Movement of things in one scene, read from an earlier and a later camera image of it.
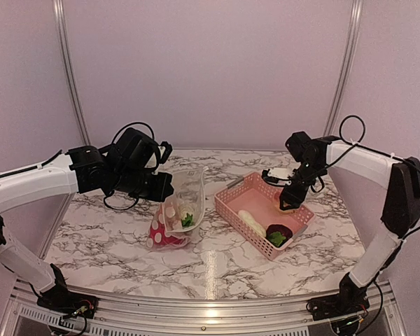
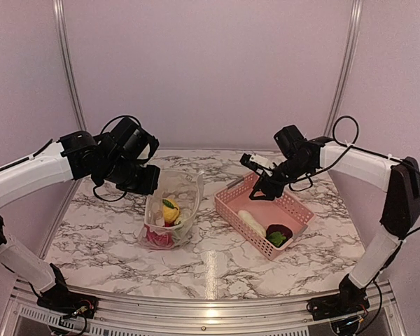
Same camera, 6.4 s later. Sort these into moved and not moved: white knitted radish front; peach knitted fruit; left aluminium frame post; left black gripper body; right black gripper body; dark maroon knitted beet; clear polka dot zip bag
Moved: left black gripper body; peach knitted fruit; right black gripper body; clear polka dot zip bag
Not moved: dark maroon knitted beet; white knitted radish front; left aluminium frame post
